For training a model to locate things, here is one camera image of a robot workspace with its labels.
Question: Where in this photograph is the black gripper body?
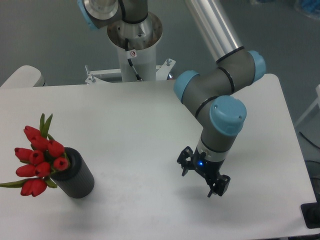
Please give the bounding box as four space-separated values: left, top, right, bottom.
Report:
192 149 225 187

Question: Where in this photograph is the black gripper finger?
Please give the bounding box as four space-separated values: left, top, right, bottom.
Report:
206 173 231 198
176 146 194 177

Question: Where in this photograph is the red tulip bouquet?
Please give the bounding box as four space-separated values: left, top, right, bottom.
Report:
0 114 71 197

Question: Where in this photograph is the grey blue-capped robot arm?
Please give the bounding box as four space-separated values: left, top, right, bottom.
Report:
77 0 266 196

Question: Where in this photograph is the dark grey ribbed vase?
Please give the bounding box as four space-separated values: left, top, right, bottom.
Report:
51 147 95 199

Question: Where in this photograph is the black device at table edge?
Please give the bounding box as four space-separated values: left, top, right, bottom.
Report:
300 202 320 229

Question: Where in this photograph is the white chair back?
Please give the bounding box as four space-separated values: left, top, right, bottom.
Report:
0 65 47 89

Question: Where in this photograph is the blue plastic bag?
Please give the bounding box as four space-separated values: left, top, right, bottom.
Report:
294 0 320 20

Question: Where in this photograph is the black pedestal cable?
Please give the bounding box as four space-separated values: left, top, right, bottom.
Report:
124 37 144 82

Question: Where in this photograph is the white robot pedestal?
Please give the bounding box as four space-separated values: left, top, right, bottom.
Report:
84 12 176 85

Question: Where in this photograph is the white furniture frame right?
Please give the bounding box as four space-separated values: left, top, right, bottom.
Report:
293 85 320 129

